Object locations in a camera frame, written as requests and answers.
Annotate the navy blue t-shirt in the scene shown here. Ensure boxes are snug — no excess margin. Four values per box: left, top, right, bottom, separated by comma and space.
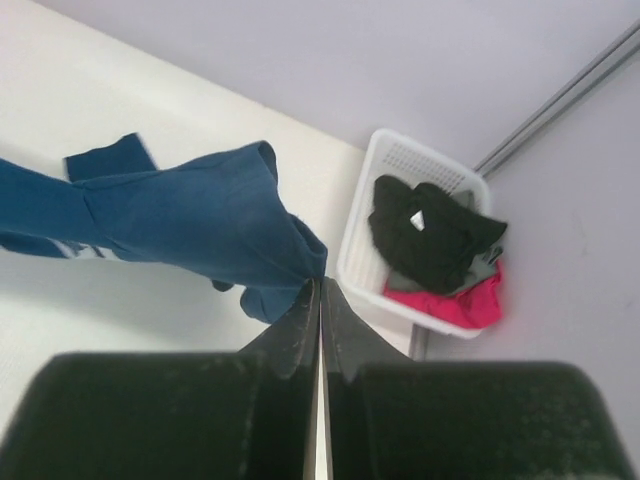
1, 134, 328, 324

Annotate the black t-shirt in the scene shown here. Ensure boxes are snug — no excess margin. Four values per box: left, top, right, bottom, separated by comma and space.
368, 175, 508, 295

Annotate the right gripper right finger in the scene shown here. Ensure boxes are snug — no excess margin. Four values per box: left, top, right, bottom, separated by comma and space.
320, 279, 635, 479

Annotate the pink t-shirt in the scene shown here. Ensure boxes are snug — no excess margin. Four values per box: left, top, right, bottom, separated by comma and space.
383, 261, 503, 330

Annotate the right corner aluminium profile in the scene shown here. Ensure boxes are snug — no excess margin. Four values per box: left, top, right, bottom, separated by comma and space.
475, 20, 639, 177

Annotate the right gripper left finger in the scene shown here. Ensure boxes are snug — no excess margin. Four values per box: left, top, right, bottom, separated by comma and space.
1, 281, 321, 479

